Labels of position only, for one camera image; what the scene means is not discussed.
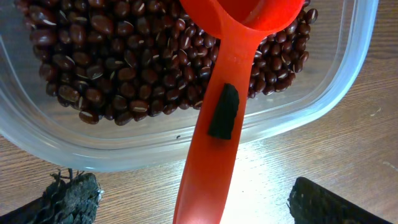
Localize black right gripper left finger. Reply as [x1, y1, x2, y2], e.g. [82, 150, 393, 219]
[1, 169, 103, 224]

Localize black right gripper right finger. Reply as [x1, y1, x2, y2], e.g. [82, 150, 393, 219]
[288, 177, 391, 224]

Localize red measuring scoop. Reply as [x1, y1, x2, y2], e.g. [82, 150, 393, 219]
[174, 0, 303, 223]

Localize clear plastic bean container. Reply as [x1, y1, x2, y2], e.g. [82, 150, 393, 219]
[1, 0, 378, 172]

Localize red adzuki beans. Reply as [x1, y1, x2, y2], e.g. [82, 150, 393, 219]
[14, 0, 319, 126]

